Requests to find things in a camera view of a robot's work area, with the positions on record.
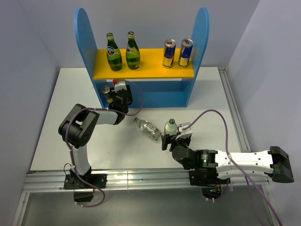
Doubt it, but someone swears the clear water bottle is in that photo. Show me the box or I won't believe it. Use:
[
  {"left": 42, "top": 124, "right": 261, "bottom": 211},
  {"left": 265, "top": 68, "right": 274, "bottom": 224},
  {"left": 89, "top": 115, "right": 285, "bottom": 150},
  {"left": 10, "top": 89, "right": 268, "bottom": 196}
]
[
  {"left": 164, "top": 119, "right": 177, "bottom": 136},
  {"left": 134, "top": 117, "right": 161, "bottom": 141}
]

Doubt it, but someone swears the black can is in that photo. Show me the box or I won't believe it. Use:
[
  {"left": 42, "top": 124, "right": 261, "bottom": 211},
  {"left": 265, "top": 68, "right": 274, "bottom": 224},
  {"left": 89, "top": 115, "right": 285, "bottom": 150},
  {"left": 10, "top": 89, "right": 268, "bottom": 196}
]
[{"left": 101, "top": 85, "right": 113, "bottom": 103}]

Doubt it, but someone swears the green glass bottle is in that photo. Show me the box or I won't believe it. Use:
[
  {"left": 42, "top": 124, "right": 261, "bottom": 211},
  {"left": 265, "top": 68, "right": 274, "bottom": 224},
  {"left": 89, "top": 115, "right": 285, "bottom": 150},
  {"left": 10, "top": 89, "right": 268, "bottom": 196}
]
[
  {"left": 126, "top": 31, "right": 141, "bottom": 70},
  {"left": 106, "top": 32, "right": 122, "bottom": 71}
]

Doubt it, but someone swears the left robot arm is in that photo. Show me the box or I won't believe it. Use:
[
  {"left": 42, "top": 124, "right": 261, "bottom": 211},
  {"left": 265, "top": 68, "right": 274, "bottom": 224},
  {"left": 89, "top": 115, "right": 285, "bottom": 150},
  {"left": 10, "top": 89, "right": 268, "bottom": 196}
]
[{"left": 58, "top": 81, "right": 133, "bottom": 189}]

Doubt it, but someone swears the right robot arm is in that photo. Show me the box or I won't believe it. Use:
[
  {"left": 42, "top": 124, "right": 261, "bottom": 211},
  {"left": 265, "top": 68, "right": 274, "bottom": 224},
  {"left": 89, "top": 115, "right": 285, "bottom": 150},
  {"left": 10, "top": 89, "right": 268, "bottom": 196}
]
[{"left": 161, "top": 135, "right": 294, "bottom": 186}]

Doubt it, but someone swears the blue and yellow wooden shelf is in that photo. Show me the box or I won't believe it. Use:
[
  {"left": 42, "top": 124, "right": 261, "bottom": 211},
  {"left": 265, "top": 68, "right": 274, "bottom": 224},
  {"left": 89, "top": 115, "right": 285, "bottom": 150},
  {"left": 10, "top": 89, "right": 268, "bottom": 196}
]
[{"left": 74, "top": 8, "right": 210, "bottom": 108}]

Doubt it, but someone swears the red bull can left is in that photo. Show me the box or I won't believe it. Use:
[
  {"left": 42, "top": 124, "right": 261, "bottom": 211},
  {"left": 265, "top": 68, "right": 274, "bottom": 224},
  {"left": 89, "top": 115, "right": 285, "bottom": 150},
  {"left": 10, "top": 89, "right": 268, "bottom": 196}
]
[{"left": 163, "top": 39, "right": 176, "bottom": 68}]

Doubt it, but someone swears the red bull can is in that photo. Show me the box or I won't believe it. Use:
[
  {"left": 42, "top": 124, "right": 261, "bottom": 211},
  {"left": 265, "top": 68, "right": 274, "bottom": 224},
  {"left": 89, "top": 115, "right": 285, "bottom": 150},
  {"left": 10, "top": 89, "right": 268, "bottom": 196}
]
[
  {"left": 178, "top": 39, "right": 193, "bottom": 67},
  {"left": 163, "top": 39, "right": 176, "bottom": 68}
]

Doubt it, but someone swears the red bull can right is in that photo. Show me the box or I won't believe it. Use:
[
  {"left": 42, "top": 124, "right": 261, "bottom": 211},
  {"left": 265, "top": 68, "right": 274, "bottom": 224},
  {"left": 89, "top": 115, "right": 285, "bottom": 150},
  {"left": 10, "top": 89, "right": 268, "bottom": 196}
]
[{"left": 178, "top": 39, "right": 193, "bottom": 67}]

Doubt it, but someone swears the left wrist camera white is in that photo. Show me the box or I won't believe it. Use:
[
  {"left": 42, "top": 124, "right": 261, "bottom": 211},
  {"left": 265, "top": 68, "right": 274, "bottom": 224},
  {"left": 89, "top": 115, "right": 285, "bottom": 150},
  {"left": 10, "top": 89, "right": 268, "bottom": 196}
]
[{"left": 112, "top": 79, "right": 127, "bottom": 93}]

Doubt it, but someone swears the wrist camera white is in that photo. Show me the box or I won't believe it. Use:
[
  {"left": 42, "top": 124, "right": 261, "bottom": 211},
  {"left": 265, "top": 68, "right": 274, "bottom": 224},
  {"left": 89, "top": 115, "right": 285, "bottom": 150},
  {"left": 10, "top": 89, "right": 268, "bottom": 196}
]
[
  {"left": 112, "top": 79, "right": 127, "bottom": 93},
  {"left": 176, "top": 122, "right": 193, "bottom": 140}
]

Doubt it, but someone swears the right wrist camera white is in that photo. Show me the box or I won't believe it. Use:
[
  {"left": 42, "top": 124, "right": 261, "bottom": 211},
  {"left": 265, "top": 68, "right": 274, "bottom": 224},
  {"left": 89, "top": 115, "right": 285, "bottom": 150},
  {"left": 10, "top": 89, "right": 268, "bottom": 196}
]
[{"left": 176, "top": 122, "right": 193, "bottom": 140}]

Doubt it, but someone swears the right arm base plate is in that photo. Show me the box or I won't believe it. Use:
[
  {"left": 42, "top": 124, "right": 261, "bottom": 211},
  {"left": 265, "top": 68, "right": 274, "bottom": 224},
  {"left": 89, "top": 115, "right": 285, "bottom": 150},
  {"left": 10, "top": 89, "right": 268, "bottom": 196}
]
[{"left": 189, "top": 170, "right": 230, "bottom": 187}]

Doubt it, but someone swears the aluminium right side rail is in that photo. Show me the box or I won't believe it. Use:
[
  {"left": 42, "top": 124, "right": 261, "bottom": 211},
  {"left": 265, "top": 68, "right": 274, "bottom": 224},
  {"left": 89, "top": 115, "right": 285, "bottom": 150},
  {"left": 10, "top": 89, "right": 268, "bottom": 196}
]
[{"left": 218, "top": 67, "right": 251, "bottom": 153}]

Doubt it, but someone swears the aluminium rail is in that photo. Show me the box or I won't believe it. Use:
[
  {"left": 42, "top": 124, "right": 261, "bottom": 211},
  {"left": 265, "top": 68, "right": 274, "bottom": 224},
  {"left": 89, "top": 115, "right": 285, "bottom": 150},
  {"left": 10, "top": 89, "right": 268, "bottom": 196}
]
[
  {"left": 218, "top": 67, "right": 251, "bottom": 153},
  {"left": 22, "top": 167, "right": 270, "bottom": 193}
]

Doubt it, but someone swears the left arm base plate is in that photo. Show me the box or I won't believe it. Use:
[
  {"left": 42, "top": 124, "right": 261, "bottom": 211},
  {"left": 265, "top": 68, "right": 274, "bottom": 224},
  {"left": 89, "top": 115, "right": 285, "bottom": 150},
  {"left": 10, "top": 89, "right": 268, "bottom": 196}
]
[{"left": 63, "top": 174, "right": 107, "bottom": 190}]

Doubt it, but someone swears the aluminium front rail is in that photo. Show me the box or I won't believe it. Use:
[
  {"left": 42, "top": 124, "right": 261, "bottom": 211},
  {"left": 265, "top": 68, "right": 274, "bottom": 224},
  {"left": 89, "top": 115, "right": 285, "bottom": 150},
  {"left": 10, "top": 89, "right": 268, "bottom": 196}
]
[{"left": 22, "top": 167, "right": 270, "bottom": 193}]

